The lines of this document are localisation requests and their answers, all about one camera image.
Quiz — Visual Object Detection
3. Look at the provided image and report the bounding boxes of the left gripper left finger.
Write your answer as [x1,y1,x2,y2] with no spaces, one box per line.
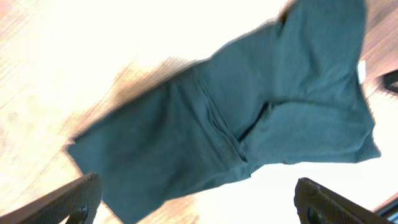
[1,173,103,224]

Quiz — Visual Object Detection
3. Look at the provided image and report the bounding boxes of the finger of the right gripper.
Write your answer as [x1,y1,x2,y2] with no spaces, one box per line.
[379,70,398,93]

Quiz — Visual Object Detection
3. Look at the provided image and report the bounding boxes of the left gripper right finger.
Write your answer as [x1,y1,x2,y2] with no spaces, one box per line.
[294,178,392,224]

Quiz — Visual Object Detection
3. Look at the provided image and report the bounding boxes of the black t-shirt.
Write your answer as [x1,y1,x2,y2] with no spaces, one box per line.
[68,0,381,223]

